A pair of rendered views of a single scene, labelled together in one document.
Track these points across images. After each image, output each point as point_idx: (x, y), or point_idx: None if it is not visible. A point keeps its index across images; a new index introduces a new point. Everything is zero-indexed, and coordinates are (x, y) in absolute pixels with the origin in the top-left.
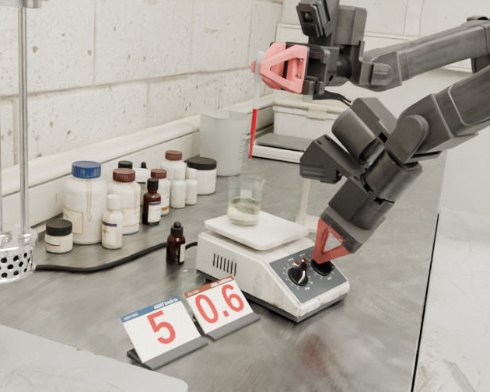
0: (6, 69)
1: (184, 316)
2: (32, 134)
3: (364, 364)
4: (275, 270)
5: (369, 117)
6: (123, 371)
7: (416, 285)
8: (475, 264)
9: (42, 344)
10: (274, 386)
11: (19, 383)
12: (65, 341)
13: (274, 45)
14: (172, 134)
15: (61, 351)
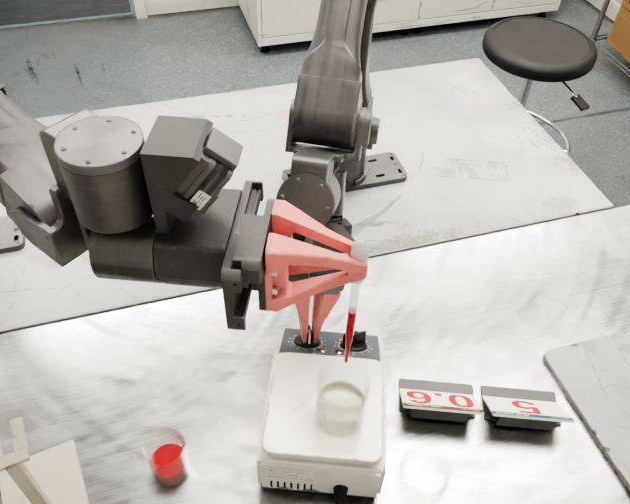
0: None
1: (493, 404)
2: None
3: (389, 285)
4: (377, 356)
5: (331, 166)
6: (585, 397)
7: (188, 303)
8: (63, 277)
9: None
10: (477, 317)
11: None
12: (605, 485)
13: (287, 247)
14: None
15: (624, 458)
